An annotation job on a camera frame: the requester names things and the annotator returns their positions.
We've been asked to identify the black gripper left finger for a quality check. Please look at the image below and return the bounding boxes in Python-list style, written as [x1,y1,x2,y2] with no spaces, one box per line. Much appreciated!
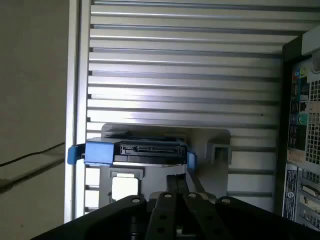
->
[32,174,179,240]

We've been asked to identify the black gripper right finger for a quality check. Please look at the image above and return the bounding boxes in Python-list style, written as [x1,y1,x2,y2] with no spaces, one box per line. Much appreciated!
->
[176,174,320,240]

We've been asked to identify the hard disk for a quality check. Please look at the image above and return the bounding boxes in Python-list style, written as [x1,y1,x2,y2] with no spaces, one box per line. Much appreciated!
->
[66,136,198,174]

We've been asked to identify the silver CPU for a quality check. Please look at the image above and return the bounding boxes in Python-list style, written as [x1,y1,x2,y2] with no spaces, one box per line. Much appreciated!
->
[111,176,140,202]

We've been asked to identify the grey plastic parts rack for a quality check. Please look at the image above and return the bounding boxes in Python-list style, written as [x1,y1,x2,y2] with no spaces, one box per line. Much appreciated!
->
[98,122,232,216]

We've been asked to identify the black open PC case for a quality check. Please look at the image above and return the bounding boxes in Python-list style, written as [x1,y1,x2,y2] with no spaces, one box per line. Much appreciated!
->
[281,26,320,230]

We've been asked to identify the thin black floor cable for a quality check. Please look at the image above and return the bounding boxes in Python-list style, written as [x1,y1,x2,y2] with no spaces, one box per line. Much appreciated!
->
[0,141,66,167]

